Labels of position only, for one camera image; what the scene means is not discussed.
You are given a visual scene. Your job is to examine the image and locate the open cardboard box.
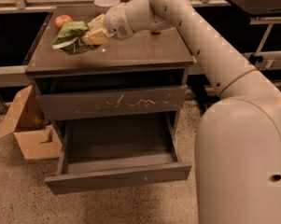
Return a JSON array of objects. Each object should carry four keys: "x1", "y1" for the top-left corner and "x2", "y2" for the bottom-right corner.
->
[{"x1": 0, "y1": 86, "x2": 62, "y2": 160}]

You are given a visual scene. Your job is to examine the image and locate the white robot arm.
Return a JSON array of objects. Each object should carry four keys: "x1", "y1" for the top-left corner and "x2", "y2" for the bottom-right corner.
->
[{"x1": 92, "y1": 0, "x2": 281, "y2": 224}]

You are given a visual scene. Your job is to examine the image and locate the white bowl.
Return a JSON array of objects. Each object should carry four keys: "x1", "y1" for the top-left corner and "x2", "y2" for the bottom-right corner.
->
[{"x1": 94, "y1": 0, "x2": 120, "y2": 7}]

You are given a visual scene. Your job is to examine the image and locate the black side table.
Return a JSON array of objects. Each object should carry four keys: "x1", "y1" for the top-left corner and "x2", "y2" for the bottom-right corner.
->
[{"x1": 190, "y1": 0, "x2": 281, "y2": 114}]

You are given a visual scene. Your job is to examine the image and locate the open grey lower drawer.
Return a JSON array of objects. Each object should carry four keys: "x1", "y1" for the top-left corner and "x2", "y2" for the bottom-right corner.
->
[{"x1": 45, "y1": 111, "x2": 191, "y2": 194}]

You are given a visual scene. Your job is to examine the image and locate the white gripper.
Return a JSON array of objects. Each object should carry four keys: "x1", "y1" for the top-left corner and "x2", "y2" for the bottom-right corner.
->
[{"x1": 81, "y1": 3, "x2": 134, "y2": 45}]

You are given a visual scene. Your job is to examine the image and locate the green jalapeno chip bag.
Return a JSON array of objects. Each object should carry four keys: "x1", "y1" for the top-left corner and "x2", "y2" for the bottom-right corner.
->
[{"x1": 52, "y1": 21, "x2": 98, "y2": 55}]

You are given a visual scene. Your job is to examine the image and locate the red apple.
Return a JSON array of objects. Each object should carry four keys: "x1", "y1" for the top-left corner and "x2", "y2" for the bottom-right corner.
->
[{"x1": 54, "y1": 15, "x2": 73, "y2": 31}]

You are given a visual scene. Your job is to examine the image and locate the grey drawer cabinet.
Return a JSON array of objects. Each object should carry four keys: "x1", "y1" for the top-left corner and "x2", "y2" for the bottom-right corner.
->
[{"x1": 22, "y1": 1, "x2": 197, "y2": 142}]

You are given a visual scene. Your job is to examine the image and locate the scratched grey upper drawer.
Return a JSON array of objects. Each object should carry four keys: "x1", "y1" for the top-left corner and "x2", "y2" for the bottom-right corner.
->
[{"x1": 36, "y1": 85, "x2": 187, "y2": 120}]

